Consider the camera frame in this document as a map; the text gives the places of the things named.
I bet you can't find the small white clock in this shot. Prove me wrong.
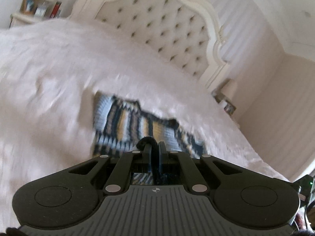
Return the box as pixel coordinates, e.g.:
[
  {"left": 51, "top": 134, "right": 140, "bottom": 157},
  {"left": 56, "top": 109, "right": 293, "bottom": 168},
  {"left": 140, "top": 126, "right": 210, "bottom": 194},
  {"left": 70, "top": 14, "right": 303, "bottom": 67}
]
[{"left": 34, "top": 2, "right": 49, "bottom": 18}]

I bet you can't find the pale pink bedspread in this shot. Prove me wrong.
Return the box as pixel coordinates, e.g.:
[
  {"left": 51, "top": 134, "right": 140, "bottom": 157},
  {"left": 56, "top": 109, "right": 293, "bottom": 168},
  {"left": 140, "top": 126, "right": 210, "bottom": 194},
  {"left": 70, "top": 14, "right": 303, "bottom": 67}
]
[{"left": 1, "top": 19, "right": 283, "bottom": 230}]

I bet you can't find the wooden photo frame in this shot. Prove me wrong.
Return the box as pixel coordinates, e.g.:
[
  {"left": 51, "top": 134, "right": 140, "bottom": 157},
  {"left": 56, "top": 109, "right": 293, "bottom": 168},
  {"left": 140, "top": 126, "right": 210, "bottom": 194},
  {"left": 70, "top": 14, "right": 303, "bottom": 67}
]
[{"left": 20, "top": 0, "right": 36, "bottom": 15}]

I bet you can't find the cream tufted headboard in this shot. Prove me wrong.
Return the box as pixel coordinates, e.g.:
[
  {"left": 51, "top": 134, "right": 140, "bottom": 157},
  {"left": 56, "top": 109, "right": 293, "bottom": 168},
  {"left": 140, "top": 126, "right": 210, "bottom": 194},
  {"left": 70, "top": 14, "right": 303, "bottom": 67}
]
[{"left": 70, "top": 0, "right": 229, "bottom": 91}]

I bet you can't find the red bottle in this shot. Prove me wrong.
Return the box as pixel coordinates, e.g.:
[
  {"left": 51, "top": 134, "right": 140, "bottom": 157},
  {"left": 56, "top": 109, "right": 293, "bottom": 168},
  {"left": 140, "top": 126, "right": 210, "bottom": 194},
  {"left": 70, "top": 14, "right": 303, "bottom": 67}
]
[{"left": 50, "top": 1, "right": 62, "bottom": 18}]

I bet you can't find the right nightstand photo frame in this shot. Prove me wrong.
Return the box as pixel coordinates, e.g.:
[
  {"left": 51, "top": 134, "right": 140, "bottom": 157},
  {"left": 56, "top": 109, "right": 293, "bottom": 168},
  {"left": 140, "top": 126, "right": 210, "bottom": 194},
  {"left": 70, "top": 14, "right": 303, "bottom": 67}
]
[{"left": 215, "top": 95, "right": 236, "bottom": 117}]

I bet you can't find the cream left nightstand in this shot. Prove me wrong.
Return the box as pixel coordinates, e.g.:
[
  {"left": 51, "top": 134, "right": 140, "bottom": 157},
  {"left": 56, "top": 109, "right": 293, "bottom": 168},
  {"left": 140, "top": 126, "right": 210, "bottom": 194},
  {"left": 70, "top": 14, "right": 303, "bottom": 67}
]
[{"left": 9, "top": 12, "right": 47, "bottom": 28}]

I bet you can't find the patterned knit sweater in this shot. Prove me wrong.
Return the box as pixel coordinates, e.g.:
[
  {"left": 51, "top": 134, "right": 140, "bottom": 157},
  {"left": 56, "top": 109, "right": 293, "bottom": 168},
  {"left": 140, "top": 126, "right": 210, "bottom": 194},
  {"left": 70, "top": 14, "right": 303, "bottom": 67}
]
[{"left": 93, "top": 92, "right": 206, "bottom": 185}]

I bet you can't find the right cream bedside lamp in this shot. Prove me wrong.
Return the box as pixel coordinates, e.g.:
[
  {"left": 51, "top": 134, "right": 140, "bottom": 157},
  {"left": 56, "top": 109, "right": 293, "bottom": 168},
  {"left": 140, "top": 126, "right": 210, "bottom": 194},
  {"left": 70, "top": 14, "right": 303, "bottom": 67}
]
[{"left": 216, "top": 79, "right": 238, "bottom": 102}]

